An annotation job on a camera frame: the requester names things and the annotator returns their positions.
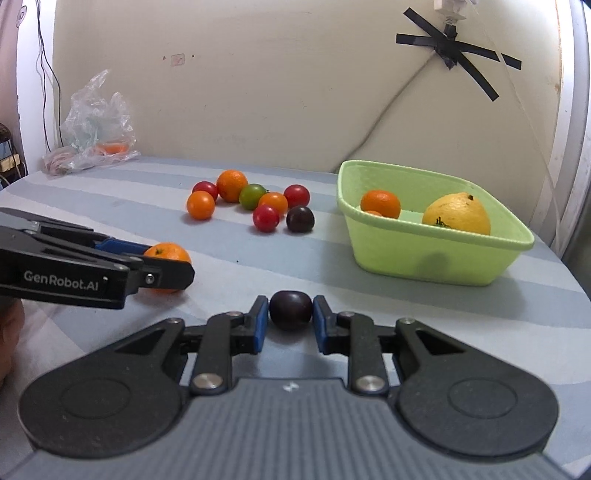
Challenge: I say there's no beige power cable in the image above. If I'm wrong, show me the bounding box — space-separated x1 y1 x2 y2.
339 44 451 172

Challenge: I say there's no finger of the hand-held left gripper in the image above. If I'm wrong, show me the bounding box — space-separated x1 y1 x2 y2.
0 208 151 267
112 255 195 297

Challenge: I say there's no aluminium frame glass door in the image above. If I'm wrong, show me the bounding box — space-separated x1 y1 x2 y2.
551 0 591 265

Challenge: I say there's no person's left hand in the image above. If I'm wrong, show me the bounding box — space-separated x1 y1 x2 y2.
0 299 25 385

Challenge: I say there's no green grape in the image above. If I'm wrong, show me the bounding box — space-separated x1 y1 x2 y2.
239 183 269 211

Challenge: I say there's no small mandarin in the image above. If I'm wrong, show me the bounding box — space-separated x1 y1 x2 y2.
360 189 402 220
143 242 192 295

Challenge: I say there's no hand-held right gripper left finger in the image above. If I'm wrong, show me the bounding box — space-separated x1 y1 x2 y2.
113 295 269 395

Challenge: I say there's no round orange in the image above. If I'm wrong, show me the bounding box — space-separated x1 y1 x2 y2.
216 169 249 203

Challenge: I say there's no large yellow citrus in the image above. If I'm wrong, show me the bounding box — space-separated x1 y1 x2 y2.
421 193 491 236

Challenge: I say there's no thin black cable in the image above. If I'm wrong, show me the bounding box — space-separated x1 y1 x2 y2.
36 0 64 153

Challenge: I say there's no thin white cable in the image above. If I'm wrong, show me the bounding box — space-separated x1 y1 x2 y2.
468 7 564 215

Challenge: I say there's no long black tape strip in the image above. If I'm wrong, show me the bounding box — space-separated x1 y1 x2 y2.
403 8 500 102
396 32 522 71

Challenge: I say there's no orange cherry tomato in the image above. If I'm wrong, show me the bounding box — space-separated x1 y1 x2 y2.
257 192 289 217
187 191 216 221

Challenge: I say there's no striped grey tablecloth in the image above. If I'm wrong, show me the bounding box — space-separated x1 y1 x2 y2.
0 154 591 480

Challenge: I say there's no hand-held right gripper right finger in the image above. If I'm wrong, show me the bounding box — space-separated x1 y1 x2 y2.
313 295 467 395

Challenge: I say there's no light green plastic basket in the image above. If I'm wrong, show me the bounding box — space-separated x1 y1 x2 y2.
337 160 535 288

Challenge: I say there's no crumpled clear plastic bag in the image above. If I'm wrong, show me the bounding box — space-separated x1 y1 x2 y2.
42 69 140 176

